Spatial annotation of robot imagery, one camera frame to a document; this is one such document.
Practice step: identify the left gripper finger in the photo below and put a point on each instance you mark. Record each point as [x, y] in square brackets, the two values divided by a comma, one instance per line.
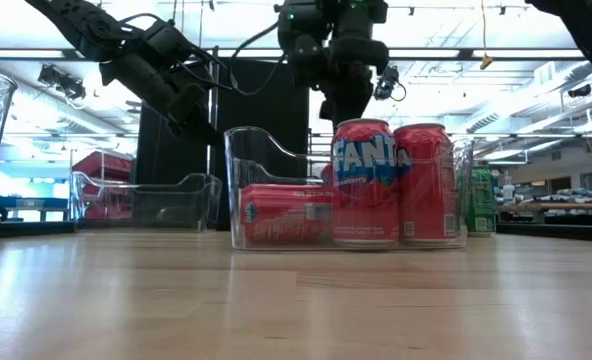
[188, 105]
[198, 132]

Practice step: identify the green Sprite soda can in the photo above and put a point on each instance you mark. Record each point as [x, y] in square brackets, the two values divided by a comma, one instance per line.
[483, 200]

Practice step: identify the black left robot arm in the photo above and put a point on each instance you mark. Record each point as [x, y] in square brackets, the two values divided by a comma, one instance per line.
[76, 20]

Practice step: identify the black overhead crossbar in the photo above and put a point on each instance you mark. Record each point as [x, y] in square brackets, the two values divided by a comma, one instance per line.
[451, 54]

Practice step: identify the red storage bin shelf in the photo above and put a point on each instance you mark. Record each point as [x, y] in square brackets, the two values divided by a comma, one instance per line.
[101, 167]

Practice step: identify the blue background table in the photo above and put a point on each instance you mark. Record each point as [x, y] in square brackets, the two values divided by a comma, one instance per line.
[26, 202]

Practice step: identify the white plastic bottle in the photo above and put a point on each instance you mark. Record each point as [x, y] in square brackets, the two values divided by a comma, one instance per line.
[509, 192]

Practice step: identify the wooden background workbench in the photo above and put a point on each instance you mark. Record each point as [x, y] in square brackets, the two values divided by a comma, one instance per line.
[551, 206]

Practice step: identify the black hanging camera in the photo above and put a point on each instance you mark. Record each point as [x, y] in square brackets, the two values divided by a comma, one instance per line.
[580, 91]
[61, 80]
[387, 82]

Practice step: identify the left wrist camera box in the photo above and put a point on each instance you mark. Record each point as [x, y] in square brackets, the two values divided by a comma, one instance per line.
[168, 37]

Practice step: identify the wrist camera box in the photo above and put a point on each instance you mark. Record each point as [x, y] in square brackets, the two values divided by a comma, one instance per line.
[301, 25]
[168, 37]

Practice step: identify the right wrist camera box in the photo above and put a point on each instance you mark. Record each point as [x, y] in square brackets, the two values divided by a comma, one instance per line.
[301, 25]

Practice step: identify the black aluminium table frame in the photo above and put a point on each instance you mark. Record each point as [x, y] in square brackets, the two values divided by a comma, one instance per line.
[26, 229]

